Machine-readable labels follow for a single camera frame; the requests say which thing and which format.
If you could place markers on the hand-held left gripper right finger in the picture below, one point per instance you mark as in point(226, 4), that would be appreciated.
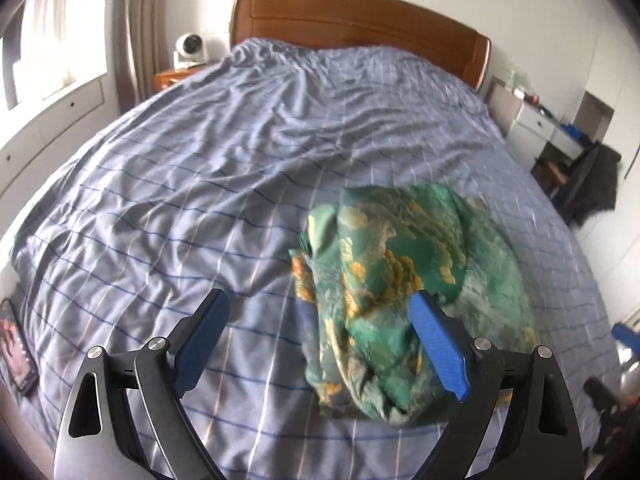
point(442, 350)

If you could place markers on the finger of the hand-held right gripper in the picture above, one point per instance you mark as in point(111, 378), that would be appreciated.
point(600, 392)
point(627, 337)

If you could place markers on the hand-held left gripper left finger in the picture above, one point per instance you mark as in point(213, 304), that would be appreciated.
point(200, 345)

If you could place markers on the green floral garment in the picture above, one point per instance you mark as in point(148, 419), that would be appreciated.
point(400, 280)

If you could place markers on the black chair with jacket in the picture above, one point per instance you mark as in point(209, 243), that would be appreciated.
point(595, 180)

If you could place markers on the blue checked bed cover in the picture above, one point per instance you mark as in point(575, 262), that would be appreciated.
point(210, 170)

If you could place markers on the phone at bed edge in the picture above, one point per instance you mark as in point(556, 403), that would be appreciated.
point(15, 345)

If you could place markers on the white desk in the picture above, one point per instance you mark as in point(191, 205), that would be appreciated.
point(545, 122)

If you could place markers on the grey padded chair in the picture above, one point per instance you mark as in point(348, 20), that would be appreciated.
point(502, 105)

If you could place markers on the wooden nightstand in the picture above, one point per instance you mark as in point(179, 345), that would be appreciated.
point(172, 78)

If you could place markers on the white window cabinet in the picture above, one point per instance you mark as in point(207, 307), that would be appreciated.
point(55, 115)

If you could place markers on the white desk fan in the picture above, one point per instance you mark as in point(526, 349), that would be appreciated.
point(187, 47)

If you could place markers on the beige curtain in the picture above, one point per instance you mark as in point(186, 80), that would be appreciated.
point(135, 25)

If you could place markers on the wooden headboard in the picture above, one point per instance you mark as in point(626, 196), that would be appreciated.
point(360, 20)

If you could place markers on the window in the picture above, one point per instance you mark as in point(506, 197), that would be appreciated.
point(55, 25)

